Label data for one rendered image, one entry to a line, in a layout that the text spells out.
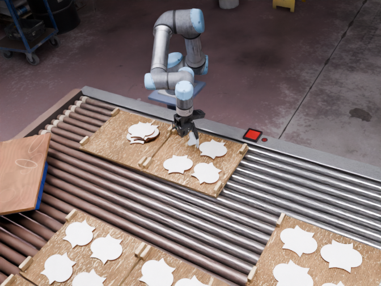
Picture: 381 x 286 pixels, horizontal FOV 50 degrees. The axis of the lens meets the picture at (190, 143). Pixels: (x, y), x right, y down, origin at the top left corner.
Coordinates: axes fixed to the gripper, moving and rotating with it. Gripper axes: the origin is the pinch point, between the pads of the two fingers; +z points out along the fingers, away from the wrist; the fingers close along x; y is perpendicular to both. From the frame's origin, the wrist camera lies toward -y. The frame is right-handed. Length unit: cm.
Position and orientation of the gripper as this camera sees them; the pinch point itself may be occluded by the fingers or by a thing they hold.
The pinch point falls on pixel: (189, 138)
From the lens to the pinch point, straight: 199.2
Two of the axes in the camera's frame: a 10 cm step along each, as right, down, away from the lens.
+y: -7.7, 4.9, -4.1
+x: 6.4, 5.8, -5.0
